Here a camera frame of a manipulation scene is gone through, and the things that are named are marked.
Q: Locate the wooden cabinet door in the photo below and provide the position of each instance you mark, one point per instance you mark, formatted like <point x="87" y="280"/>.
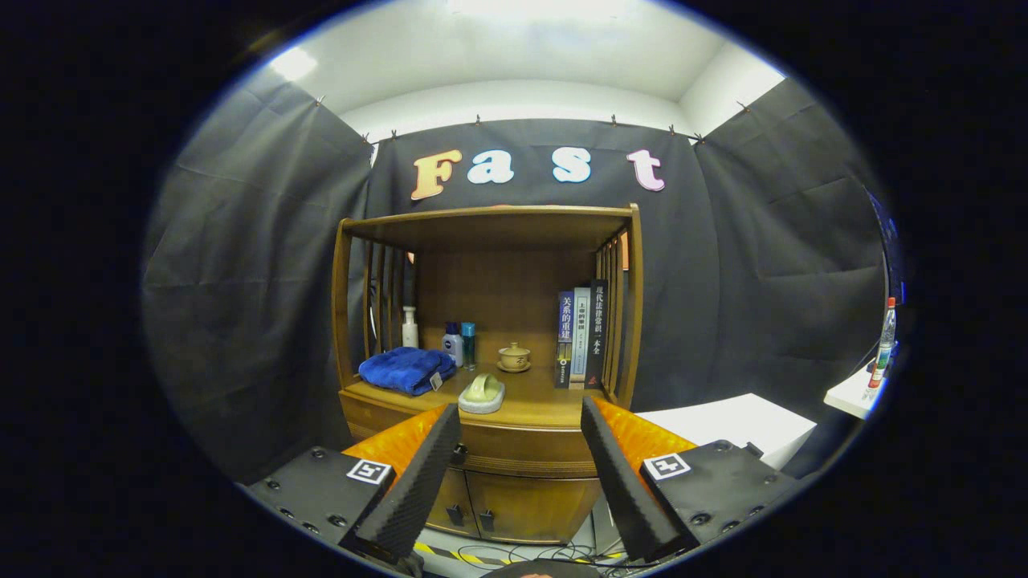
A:
<point x="451" y="502"/>
<point x="538" y="506"/>

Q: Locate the black clip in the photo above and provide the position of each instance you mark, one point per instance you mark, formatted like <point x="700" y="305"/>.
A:
<point x="753" y="449"/>

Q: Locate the white side table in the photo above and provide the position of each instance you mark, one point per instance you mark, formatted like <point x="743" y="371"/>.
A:
<point x="851" y="395"/>

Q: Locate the white bottle with blue cap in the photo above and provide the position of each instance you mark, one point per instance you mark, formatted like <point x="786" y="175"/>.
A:
<point x="454" y="347"/>

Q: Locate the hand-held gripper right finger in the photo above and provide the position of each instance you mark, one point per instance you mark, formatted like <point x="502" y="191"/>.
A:
<point x="618" y="482"/>

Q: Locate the small ceiling light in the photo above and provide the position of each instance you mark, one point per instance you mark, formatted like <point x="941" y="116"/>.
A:
<point x="293" y="64"/>

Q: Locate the yellow black hazard tape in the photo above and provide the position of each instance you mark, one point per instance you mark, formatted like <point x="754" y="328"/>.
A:
<point x="458" y="554"/>

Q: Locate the teal bottle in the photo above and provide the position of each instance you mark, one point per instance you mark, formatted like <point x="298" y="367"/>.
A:
<point x="469" y="347"/>

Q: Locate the dark blue board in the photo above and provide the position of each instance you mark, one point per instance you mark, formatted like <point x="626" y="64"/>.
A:
<point x="890" y="241"/>

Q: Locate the white box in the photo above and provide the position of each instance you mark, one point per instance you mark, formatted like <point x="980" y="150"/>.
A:
<point x="723" y="421"/>

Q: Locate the beige lidded tea cup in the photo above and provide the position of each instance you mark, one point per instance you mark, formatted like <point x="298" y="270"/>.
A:
<point x="514" y="358"/>

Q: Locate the light grey book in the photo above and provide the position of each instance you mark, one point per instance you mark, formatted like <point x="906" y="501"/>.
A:
<point x="581" y="337"/>

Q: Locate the blue towel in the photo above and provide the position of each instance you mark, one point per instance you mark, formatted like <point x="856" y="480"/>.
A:
<point x="405" y="369"/>

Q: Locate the wooden drawer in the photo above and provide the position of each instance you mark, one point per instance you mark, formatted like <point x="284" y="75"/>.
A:
<point x="522" y="449"/>

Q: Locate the white pump bottle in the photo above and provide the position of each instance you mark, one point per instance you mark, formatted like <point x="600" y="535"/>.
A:
<point x="409" y="333"/>

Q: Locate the wooden cabinet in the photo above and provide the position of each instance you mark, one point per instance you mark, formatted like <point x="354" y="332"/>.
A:
<point x="498" y="297"/>

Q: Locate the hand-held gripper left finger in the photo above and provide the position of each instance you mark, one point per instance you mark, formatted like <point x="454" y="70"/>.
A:
<point x="422" y="482"/>

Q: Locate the black book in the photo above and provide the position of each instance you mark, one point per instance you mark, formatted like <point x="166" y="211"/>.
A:
<point x="597" y="333"/>

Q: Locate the black backdrop cloth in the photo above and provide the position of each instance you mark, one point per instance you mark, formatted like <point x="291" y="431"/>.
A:
<point x="241" y="281"/>

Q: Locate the red label water bottle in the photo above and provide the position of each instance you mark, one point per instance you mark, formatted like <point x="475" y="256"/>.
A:
<point x="883" y="345"/>

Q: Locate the wooden countertop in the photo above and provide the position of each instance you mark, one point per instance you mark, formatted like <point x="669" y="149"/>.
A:
<point x="538" y="401"/>

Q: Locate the ceiling light panel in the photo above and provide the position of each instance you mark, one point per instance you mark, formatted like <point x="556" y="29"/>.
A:
<point x="538" y="8"/>

